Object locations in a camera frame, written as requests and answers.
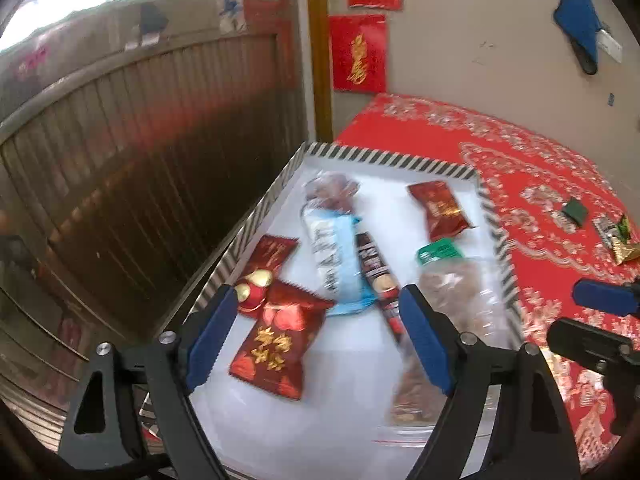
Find clear packet of dates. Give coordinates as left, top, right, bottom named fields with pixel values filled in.
left=305, top=172, right=361, bottom=211

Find silver striped candy wrapper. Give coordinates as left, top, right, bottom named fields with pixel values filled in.
left=594, top=216, right=626, bottom=251

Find red wall poster gold figure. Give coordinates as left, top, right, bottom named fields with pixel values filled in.
left=329, top=14, right=388, bottom=93

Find blue hanging bag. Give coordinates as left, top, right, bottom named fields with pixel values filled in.
left=552, top=0, right=603, bottom=76

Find red packet with gold balls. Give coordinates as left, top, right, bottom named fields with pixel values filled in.
left=235, top=235, right=300, bottom=318

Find red foil snack packet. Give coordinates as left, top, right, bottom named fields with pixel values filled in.
left=407, top=181, right=476, bottom=242

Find brown chocolate bar packet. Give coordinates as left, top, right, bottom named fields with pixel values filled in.
left=356, top=232, right=408, bottom=343

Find white and blue snack packet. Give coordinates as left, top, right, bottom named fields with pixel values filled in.
left=300, top=207, right=378, bottom=316

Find red floral tablecloth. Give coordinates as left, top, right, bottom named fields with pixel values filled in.
left=335, top=92, right=640, bottom=471

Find clear bag of brown snacks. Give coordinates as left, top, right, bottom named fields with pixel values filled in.
left=387, top=257, right=521, bottom=443

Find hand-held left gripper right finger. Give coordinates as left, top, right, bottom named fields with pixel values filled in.
left=398, top=284, right=582, bottom=480

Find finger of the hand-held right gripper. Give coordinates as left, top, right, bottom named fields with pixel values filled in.
left=546, top=317, right=634, bottom=374
left=572, top=279, right=640, bottom=317

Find white wall socket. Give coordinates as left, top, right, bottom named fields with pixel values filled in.
left=597, top=27, right=623, bottom=63

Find dark blue wall sticker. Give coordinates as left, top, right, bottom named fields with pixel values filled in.
left=125, top=2, right=171, bottom=51

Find dark green snack packet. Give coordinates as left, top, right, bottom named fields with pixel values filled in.
left=560, top=199, right=591, bottom=223

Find red paper door couplet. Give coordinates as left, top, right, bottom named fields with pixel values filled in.
left=275, top=0, right=307, bottom=106

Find blue flower tile picture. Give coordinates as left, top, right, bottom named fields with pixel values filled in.
left=217, top=0, right=248, bottom=36

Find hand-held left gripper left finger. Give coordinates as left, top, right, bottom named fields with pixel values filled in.
left=57, top=284, right=240, bottom=480

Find wooden door frame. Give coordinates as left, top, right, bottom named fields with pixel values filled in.
left=306, top=0, right=335, bottom=143

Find striped cardboard box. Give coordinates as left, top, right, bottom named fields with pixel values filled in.
left=140, top=142, right=526, bottom=480

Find green and white snack packet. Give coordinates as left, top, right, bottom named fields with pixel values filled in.
left=416, top=239, right=463, bottom=267

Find red packet with gold flowers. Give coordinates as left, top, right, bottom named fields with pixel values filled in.
left=229, top=280, right=335, bottom=401

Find brown slatted wooden door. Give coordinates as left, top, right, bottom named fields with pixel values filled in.
left=0, top=30, right=311, bottom=456

